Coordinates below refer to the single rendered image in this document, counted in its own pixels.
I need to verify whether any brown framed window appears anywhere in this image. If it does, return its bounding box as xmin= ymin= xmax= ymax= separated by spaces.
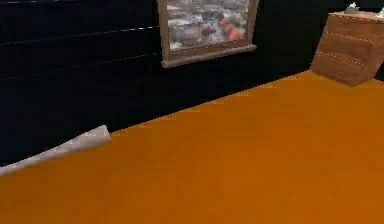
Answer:
xmin=157 ymin=0 xmax=260 ymax=69

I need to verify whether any small grey object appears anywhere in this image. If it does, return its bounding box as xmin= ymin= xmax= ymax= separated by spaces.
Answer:
xmin=344 ymin=1 xmax=361 ymax=15

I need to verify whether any pale grey flat strip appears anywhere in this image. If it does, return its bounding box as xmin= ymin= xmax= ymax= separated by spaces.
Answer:
xmin=0 ymin=124 xmax=112 ymax=178

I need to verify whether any brown wooden chest of drawers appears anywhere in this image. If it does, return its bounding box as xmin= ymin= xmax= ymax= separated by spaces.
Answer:
xmin=310 ymin=11 xmax=384 ymax=87

